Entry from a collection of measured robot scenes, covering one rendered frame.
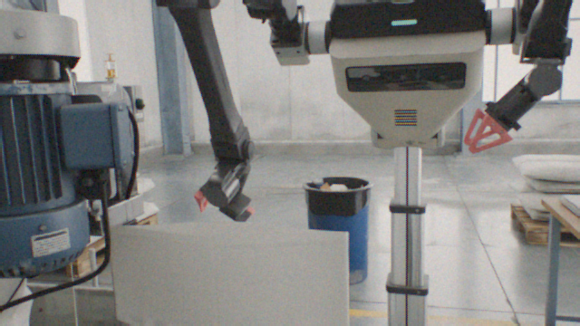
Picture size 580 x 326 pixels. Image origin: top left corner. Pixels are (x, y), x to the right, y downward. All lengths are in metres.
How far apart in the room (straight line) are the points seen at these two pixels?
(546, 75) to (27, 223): 0.85
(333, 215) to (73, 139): 2.53
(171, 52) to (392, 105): 8.53
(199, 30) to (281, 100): 8.32
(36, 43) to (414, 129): 1.01
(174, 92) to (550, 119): 6.76
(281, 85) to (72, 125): 8.55
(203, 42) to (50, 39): 0.30
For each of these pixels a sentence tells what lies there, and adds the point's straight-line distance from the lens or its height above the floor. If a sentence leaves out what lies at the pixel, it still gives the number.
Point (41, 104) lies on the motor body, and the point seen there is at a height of 1.30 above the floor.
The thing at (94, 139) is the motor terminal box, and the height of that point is 1.26.
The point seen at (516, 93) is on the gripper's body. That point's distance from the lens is 1.05.
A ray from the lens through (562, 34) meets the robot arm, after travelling 1.03.
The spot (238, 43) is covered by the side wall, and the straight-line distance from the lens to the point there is 9.45.
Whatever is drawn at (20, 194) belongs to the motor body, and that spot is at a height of 1.19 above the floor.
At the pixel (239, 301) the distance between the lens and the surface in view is 0.94.
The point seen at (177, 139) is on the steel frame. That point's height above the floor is 0.32.
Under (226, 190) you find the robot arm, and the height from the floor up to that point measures 1.10.
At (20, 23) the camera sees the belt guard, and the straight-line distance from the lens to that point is 0.67.
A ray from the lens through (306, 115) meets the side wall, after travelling 9.09.
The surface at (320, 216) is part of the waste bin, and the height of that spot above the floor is 0.47.
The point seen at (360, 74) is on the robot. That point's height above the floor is 1.34.
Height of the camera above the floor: 1.32
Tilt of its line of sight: 9 degrees down
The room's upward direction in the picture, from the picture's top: 2 degrees counter-clockwise
